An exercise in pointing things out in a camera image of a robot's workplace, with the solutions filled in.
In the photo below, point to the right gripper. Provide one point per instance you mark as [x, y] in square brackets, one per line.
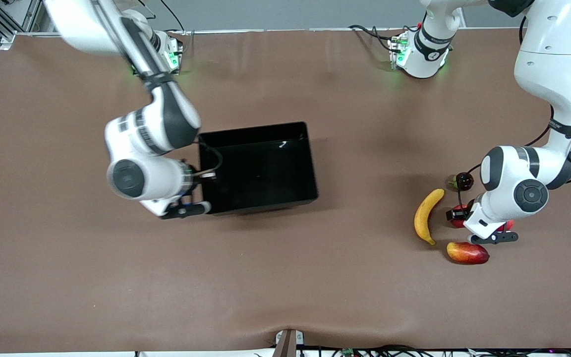
[195, 182]

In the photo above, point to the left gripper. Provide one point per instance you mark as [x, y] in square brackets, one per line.
[464, 210]

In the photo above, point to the red apple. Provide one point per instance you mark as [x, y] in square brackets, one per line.
[458, 224]

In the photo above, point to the yellow banana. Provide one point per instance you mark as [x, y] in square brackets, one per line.
[422, 218]

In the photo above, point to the black plastic box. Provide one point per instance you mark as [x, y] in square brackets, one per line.
[260, 168]

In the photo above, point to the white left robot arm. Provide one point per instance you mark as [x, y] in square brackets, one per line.
[548, 59]

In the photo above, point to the red pomegranate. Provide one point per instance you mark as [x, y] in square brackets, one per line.
[508, 225]

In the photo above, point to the red yellow mango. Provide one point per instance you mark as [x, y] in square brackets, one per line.
[468, 253]

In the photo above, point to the dark purple mangosteen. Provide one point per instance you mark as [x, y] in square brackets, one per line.
[465, 182]

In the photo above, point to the brown table mat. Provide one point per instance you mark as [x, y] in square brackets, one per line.
[285, 272]

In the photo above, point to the grey clamp bracket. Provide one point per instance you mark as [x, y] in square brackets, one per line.
[288, 342]

